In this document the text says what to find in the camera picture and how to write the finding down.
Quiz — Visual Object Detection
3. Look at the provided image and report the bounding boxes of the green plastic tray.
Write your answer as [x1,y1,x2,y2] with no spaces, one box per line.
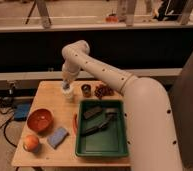
[75,100,128,157]

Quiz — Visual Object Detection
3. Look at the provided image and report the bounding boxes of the white paper cup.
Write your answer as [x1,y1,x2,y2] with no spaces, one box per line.
[62,87,74,102]

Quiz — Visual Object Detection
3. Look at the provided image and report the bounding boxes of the orange bowl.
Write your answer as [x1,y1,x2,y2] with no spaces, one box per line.
[27,109,53,133]

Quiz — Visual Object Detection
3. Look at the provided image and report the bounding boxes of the black brush tool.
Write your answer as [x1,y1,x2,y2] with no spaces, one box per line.
[81,113,116,136]

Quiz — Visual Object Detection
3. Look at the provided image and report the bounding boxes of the wooden table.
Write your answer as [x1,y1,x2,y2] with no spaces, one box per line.
[12,81,130,168]

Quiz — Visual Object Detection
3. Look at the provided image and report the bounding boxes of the red chili pepper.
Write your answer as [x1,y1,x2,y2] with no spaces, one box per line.
[73,114,77,135]

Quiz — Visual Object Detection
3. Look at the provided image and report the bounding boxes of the black floor cable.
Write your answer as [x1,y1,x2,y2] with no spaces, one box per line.
[0,96,18,148]

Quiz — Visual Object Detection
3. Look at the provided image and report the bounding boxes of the blue folded towel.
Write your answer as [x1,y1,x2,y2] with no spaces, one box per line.
[47,127,69,149]

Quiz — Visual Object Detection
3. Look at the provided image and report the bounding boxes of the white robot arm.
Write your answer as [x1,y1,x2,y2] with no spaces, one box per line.
[62,40,183,171]

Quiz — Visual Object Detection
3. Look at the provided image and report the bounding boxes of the small dark can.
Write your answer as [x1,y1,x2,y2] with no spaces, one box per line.
[81,84,91,97]

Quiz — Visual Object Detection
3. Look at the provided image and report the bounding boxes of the red apple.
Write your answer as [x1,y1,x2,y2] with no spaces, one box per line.
[23,135,40,152]

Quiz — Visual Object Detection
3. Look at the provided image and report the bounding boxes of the dark sponge block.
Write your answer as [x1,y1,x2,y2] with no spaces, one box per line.
[83,106,102,119]

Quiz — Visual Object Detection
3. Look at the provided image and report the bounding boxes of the dark red grape bunch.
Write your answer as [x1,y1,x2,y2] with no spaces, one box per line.
[94,84,114,99]

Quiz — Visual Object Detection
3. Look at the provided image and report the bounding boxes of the blue box on floor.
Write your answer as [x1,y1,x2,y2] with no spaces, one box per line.
[14,103,31,121]

